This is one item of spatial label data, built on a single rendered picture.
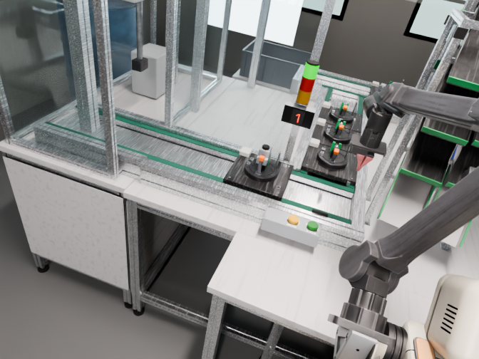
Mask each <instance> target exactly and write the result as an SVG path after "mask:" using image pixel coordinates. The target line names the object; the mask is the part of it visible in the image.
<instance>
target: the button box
mask: <svg viewBox="0 0 479 359"><path fill-rule="evenodd" d="M289 215H293V214H290V213H287V212H283V211H281V210H278V209H275V208H272V207H267V209H266V212H265V213H264V216H263V219H262V223H261V227H260V229H262V230H265V231H268V232H271V233H273V234H277V235H280V236H283V237H285V238H288V239H291V240H294V241H298V242H300V243H303V244H306V245H309V246H312V247H314V248H316V246H317V244H318V242H319V239H320V237H321V231H322V227H323V224H320V223H318V222H317V224H318V225H319V228H318V229H317V230H316V231H312V230H310V229H309V228H308V227H307V223H308V222H310V221H311V220H308V219H305V218H302V217H299V223H298V224H291V223H290V222H289V221H288V217H289Z"/></svg>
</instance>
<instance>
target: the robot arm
mask: <svg viewBox="0 0 479 359"><path fill-rule="evenodd" d="M362 107H363V109H364V112H365V114H366V117H367V118H368V121H367V123H366V126H365V128H364V131H363V133H362V136H360V135H356V134H353V135H352V137H351V144H350V152H354V153H357V160H358V164H357V169H356V171H359V170H360V169H361V168H362V167H363V166H364V165H366V164H368V163H369V162H370V161H372V160H373V158H374V154H375V153H376V154H379V155H383V157H385V156H386V143H385V142H382V139H383V136H384V134H385V132H386V129H387V127H388V125H389V123H390V121H391V118H392V117H393V114H394V115H396V116H398V117H400V118H402V117H403V116H404V115H405V114H407V115H409V114H410V115H420V116H423V117H425V118H430V119H433V120H437V121H441V122H444V123H448V124H451V125H456V126H458V127H462V128H466V129H469V130H473V131H476V132H479V98H469V97H464V96H459V95H451V94H446V93H437V92H433V91H427V90H420V89H417V88H414V87H411V86H407V85H404V84H402V83H392V84H390V85H389V84H388V85H386V86H385V87H384V88H383V89H382V90H381V91H380V92H377V91H376V92H375V93H374V94H373V95H370V96H369V97H367V98H366V99H365V100H364V101H363V104H362ZM478 215H479V166H478V167H477V168H475V169H474V170H473V171H472V172H471V173H470V174H468V175H467V176H465V177H464V178H463V179H462V180H461V181H459V182H458V183H457V184H455V185H454V186H452V187H451V188H450V189H449V190H448V191H446V192H445V193H443V194H442V195H441V196H440V197H439V198H437V199H436V200H435V201H433V202H432V203H430V204H429V205H428V206H427V207H426V208H424V209H423V210H421V211H420V212H419V213H417V215H415V216H414V217H413V218H411V219H410V220H408V221H407V222H406V223H405V224H404V225H402V226H401V227H399V228H398V229H397V230H396V231H394V232H393V233H391V234H389V235H388V236H386V237H384V238H381V239H379V240H378V241H376V242H375V243H372V242H370V241H368V240H366V241H365V242H364V243H362V244H361V245H360V246H358V245H355V244H354V245H351V246H349V247H348V248H347V249H346V250H345V251H344V252H343V254H342V255H341V258H340V261H339V273H340V275H341V277H342V278H344V279H346V280H348V281H349V283H350V284H351V287H353V288H352V289H351V293H350V296H349V301H348V303H347V302H344V304H343V307H342V310H341V315H340V317H339V316H335V315H333V314H329V317H328V321H329V322H331V323H334V324H337V325H338V326H341V327H344V328H346V329H349V330H350V329H351V330H353V331H356V332H358V333H361V334H364V335H367V336H368V337H371V338H374V339H376V340H377V341H378V342H381V343H383V344H386V345H389V346H391V347H393V348H394V346H395V343H396V339H394V338H391V337H389V336H387V335H384V331H385V328H386V323H387V320H388V318H386V317H385V316H383V315H384V311H385V308H386V303H387V300H386V297H387V295H389V294H390V293H392V292H393V291H394V290H395V289H396V287H397V286H398V283H399V281H400V278H402V277H403V276H405V275H406V274H408V265H409V264H410V263H411V262H412V261H413V260H415V259H416V258H417V257H419V256H420V255H421V254H423V253H424V252H426V251H427V250H429V249H430V248H431V247H433V246H435V245H436V244H437V243H439V242H440V241H442V240H443V239H445V238H446V237H447V236H449V235H451V234H452V233H453V232H455V231H456V230H458V229H459V228H461V227H462V226H464V225H465V224H467V223H468V222H470V221H471V220H472V219H474V218H476V217H477V216H478Z"/></svg>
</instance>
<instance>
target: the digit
mask: <svg viewBox="0 0 479 359"><path fill-rule="evenodd" d="M304 115H305V112H304V111H300V110H296V109H293V112H292V116H291V120H290V122H291V123H294V124H297V125H302V122H303V119H304Z"/></svg>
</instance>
